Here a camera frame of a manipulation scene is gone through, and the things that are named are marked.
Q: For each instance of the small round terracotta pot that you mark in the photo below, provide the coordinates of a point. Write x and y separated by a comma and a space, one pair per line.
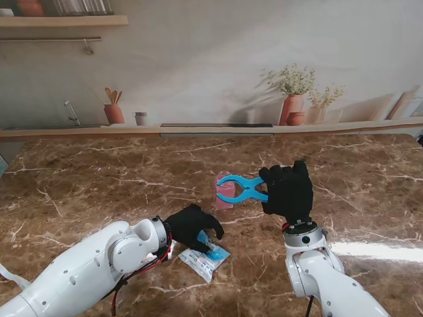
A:
295, 119

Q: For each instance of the round terracotta jar on shelf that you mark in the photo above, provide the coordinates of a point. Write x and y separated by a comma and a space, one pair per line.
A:
29, 7

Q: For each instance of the wooden wall shelf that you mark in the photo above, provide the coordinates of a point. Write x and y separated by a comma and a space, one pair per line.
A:
66, 21

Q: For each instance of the white bowl on shelf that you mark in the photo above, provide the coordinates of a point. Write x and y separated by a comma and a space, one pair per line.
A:
6, 12

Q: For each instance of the pale vase with flowers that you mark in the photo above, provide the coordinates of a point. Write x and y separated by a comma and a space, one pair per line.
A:
319, 114

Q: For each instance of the glass jars on shelf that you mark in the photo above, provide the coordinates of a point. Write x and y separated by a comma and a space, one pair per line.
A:
82, 6

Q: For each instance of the white blue salt bag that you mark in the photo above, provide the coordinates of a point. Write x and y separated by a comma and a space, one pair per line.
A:
205, 262

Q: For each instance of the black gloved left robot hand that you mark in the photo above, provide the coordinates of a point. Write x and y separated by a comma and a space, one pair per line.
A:
186, 228

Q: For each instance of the leaning wooden cutting boards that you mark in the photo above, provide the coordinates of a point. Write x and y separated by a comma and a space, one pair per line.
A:
403, 105

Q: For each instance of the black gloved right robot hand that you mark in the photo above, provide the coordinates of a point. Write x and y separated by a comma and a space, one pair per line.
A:
291, 195

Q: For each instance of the blue plastic bag clip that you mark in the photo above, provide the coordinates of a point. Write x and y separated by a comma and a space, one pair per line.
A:
246, 190

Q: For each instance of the long wooden counter ledge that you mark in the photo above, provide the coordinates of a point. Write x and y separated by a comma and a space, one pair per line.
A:
99, 132

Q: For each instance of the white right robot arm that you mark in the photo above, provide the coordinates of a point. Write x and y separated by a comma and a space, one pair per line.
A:
314, 270

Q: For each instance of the clear bottle with pink seasoning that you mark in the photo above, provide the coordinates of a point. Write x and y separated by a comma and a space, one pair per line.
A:
224, 190

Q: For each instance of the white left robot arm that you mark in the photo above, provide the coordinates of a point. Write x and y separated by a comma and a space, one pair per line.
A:
82, 270

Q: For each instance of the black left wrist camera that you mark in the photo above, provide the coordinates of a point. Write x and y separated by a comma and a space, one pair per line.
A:
165, 255

